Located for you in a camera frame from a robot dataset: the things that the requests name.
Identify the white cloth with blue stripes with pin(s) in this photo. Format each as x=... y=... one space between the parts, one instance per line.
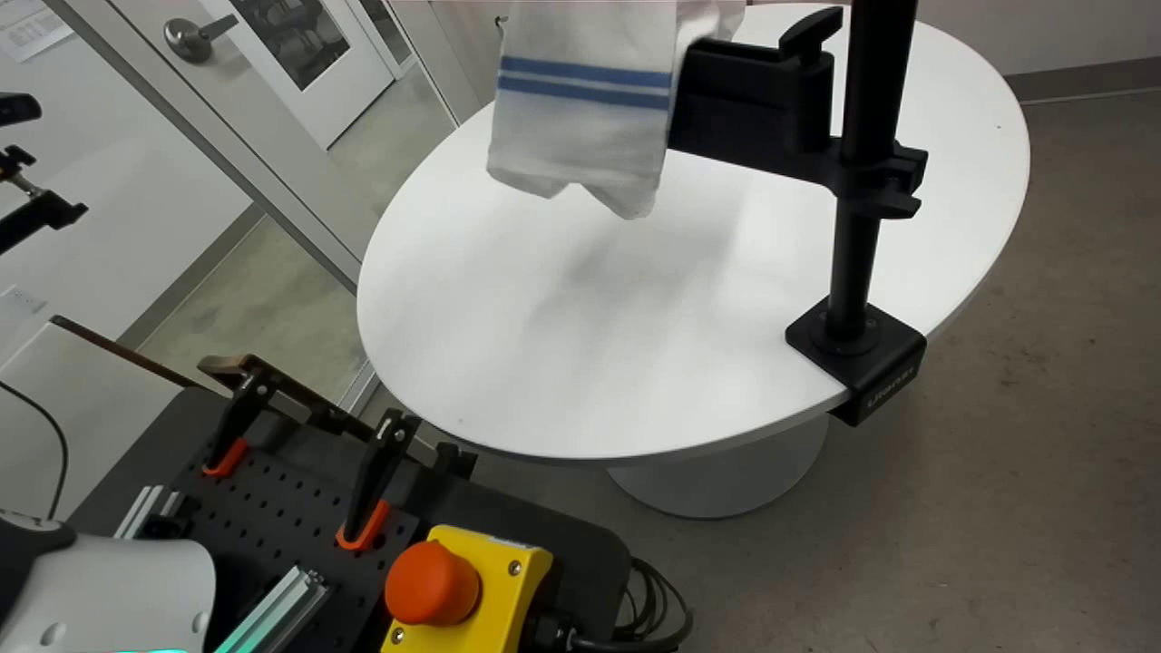
x=586 y=103

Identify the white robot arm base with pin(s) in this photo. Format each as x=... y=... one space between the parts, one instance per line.
x=97 y=601

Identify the orange black spring clamp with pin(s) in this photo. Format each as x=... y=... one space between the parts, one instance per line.
x=237 y=422
x=374 y=484

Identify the yellow emergency stop box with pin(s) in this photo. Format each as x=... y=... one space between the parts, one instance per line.
x=467 y=594

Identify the black clamp-on pole stand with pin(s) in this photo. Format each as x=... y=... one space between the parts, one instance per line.
x=864 y=241

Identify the black perforated breadboard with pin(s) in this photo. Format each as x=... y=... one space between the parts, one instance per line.
x=301 y=519

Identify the white door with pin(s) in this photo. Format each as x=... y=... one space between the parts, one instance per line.
x=292 y=57

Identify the wooden board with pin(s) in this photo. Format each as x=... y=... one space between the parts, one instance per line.
x=145 y=356

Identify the white round table pedestal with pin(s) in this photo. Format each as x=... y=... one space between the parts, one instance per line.
x=726 y=467

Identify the black camera on pole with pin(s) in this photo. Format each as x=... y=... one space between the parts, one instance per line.
x=755 y=96

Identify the aluminium extrusion rail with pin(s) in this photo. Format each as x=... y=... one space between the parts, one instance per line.
x=277 y=610

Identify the black tripod camera arm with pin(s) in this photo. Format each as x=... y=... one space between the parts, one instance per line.
x=31 y=192

